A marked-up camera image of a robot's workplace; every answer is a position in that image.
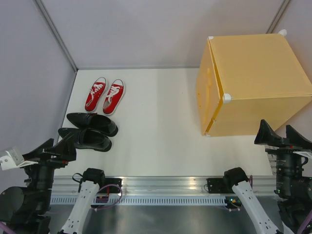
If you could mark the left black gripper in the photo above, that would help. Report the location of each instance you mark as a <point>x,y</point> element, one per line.
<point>65,149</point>

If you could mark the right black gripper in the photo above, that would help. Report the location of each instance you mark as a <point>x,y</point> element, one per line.
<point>293,137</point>

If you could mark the black patent loafer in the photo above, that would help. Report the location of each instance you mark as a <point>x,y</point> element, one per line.
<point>93,121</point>
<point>88,138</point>

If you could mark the red canvas sneaker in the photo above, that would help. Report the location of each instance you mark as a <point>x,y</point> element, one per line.
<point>95,94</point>
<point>113,97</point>

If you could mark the yellow cabinet door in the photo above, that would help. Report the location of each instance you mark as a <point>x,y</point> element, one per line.
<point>208,89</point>

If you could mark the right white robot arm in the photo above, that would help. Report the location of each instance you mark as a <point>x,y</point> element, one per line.
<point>295,210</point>

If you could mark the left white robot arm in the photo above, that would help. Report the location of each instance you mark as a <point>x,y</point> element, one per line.
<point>89,186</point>

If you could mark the yellow plastic shoe cabinet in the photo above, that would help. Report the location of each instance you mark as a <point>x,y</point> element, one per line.
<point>261,78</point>

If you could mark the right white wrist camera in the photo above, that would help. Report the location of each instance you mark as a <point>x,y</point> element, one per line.
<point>304,154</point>

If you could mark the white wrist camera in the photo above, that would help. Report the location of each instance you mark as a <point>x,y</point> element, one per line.
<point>12,158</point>
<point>304,154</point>

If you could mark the aluminium mounting rail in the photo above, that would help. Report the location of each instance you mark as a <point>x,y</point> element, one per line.
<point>164,185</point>

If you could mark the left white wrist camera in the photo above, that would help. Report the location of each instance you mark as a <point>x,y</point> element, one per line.
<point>12,158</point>

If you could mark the white slotted cable duct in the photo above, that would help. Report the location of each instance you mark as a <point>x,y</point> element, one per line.
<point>147,200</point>

